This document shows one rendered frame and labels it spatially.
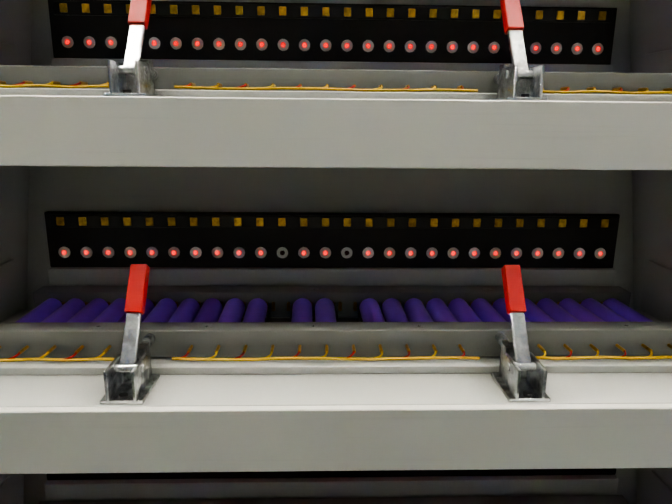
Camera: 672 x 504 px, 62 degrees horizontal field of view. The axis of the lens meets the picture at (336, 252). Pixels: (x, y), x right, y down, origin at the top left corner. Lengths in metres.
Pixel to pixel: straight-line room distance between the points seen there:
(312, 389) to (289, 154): 0.16
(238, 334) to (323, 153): 0.15
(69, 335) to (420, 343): 0.27
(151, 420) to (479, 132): 0.28
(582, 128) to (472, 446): 0.22
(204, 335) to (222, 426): 0.09
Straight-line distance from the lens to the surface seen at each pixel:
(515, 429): 0.40
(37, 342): 0.48
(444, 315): 0.48
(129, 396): 0.40
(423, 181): 0.58
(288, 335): 0.43
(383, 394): 0.39
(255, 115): 0.38
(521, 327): 0.41
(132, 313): 0.41
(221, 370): 0.42
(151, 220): 0.55
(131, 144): 0.40
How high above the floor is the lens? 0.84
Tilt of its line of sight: 2 degrees up
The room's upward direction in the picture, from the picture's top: straight up
